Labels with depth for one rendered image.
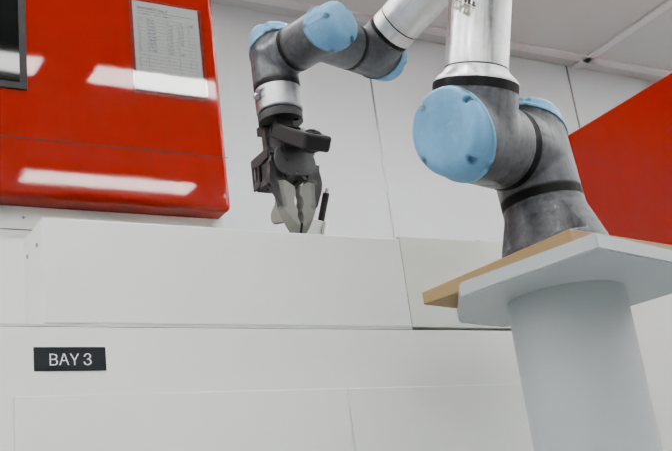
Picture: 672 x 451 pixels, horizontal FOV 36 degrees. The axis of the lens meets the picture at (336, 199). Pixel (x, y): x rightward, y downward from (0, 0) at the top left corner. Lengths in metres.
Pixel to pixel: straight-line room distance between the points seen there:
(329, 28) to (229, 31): 2.77
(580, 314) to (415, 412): 0.31
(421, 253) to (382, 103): 2.97
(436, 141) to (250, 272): 0.32
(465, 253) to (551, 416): 0.41
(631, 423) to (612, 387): 0.05
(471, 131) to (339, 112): 3.11
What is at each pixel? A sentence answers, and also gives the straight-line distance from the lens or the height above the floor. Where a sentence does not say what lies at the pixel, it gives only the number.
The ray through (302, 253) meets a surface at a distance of 1.52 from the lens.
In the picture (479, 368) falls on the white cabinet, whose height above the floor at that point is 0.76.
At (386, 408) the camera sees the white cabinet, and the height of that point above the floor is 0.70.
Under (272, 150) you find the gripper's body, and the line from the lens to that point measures 1.60.
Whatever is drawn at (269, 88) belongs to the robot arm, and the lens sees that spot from 1.65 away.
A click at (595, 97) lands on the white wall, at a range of 5.47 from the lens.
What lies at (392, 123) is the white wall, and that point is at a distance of 4.56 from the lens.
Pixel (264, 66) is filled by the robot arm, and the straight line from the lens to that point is 1.67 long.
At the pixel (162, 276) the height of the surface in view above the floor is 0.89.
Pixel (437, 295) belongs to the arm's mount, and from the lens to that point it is 1.44.
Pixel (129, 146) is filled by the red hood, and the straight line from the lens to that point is 2.14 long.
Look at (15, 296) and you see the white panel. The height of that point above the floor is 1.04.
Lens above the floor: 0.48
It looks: 20 degrees up
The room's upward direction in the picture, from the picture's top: 8 degrees counter-clockwise
